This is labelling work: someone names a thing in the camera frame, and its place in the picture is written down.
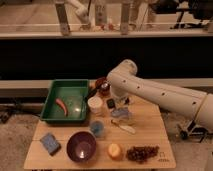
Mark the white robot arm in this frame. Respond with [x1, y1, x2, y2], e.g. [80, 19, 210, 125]
[107, 59, 213, 131]

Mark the green plastic tray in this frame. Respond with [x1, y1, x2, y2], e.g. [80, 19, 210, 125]
[40, 79, 89, 124]

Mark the dark small can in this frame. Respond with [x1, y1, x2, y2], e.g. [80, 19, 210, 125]
[99, 83, 110, 96]

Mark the clear plastic bag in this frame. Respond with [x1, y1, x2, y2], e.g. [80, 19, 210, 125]
[111, 107, 132, 120]

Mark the red brown bowl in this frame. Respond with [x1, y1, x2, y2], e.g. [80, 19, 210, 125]
[95, 77, 107, 89]

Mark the white cup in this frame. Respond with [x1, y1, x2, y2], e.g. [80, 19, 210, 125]
[87, 96, 103, 115]

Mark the blue small cup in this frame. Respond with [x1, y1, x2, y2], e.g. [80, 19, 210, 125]
[90, 120, 104, 138]

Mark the wooden folding table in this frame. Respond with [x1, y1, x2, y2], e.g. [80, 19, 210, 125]
[23, 79, 177, 171]

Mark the orange fruit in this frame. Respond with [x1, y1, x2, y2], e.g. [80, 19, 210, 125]
[107, 143, 122, 160]

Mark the bunch of dark grapes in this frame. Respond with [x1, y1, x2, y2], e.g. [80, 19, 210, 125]
[126, 146, 159, 163]

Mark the red chili pepper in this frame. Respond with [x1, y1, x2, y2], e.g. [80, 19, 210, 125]
[55, 98, 68, 116]

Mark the purple bowl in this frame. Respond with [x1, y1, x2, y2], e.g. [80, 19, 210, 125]
[66, 131, 96, 163]

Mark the blue sponge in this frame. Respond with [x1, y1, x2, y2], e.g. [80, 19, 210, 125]
[40, 133, 61, 156]

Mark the yellow black cart frame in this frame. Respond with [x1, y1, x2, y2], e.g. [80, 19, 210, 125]
[177, 121, 213, 143]

